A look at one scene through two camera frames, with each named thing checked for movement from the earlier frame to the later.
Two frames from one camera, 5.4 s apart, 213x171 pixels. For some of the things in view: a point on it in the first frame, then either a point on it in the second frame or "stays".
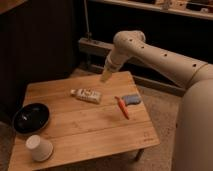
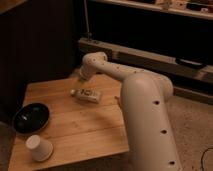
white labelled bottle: (87, 94) stays
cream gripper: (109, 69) to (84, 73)
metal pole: (88, 34) stays
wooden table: (88, 119) stays
